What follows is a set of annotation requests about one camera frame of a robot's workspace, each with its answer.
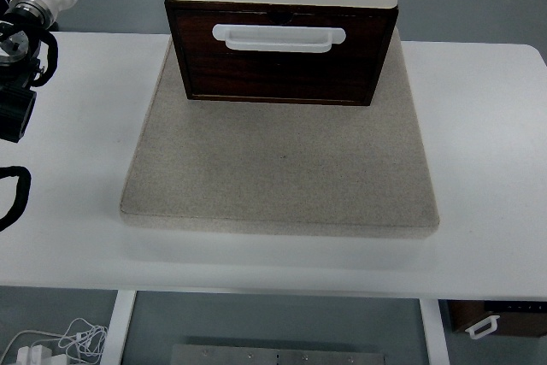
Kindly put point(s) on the white drawer handle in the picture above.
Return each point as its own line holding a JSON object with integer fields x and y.
{"x": 290, "y": 39}

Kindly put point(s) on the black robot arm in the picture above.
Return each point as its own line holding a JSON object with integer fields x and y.
{"x": 29, "y": 56}

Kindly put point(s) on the dark wooden drawer cabinet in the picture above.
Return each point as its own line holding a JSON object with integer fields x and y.
{"x": 280, "y": 95}

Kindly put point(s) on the spare dark wooden drawer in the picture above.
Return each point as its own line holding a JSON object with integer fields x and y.
{"x": 479, "y": 318}

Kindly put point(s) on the grey fabric mat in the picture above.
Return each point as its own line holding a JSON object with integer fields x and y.
{"x": 283, "y": 169}

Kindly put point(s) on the white power adapter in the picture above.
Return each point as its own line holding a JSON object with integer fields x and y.
{"x": 39, "y": 355}

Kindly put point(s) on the left white table leg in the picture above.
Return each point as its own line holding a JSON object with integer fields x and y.
{"x": 118, "y": 327}

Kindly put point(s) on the white table leg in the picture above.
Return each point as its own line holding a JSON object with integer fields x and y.
{"x": 436, "y": 346}
{"x": 118, "y": 327}

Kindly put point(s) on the right white table leg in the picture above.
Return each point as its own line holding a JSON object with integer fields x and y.
{"x": 436, "y": 346}

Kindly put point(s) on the grey metal base plate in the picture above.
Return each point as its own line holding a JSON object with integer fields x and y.
{"x": 216, "y": 354}

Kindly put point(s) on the spare white handle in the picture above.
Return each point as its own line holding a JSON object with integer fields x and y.
{"x": 483, "y": 328}

